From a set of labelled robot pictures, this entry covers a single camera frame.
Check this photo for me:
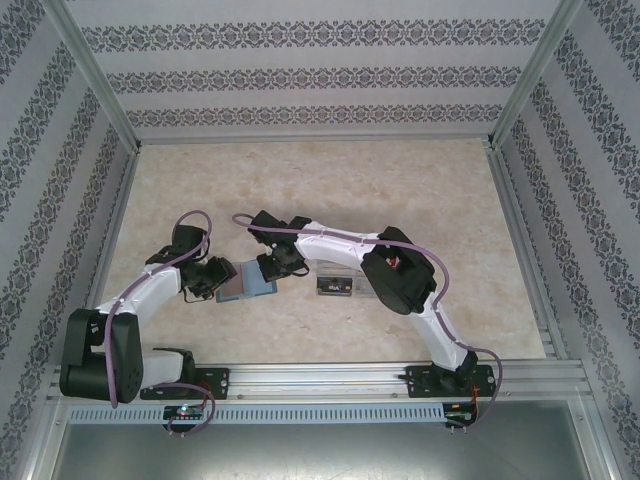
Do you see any aluminium frame post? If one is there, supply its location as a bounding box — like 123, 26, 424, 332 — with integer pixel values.
485, 0, 587, 149
48, 0, 144, 151

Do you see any small circuit board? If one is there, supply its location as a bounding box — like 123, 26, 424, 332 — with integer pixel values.
163, 405, 207, 421
445, 401, 478, 420

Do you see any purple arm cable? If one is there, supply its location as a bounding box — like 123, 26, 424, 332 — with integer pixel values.
103, 209, 218, 439
230, 212, 503, 436

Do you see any left small circuit board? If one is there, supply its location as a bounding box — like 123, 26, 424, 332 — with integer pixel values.
163, 405, 207, 421

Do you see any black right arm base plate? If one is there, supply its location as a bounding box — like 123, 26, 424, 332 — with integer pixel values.
405, 364, 495, 400

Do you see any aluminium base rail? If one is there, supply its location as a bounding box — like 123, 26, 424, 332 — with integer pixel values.
48, 360, 587, 402

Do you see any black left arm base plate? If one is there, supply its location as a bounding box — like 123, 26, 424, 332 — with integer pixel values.
140, 366, 231, 401

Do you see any slotted grey cable duct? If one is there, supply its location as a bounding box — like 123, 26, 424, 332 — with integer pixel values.
66, 403, 447, 424

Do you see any right small circuit board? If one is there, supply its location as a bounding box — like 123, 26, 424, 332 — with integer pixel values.
445, 401, 478, 420

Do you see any black card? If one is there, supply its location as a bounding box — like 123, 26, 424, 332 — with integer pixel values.
317, 275, 354, 297

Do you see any grey metal sheet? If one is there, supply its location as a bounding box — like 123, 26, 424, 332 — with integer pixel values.
29, 398, 614, 480

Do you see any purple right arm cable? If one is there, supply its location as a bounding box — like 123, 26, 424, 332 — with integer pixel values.
230, 212, 503, 436

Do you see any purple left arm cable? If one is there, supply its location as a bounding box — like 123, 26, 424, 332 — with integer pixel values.
103, 209, 218, 439

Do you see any clear plastic box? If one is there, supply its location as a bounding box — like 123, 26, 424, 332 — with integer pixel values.
315, 259, 374, 299

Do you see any aluminium frame side rail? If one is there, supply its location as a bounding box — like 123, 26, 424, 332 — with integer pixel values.
487, 147, 571, 360
47, 148, 142, 396

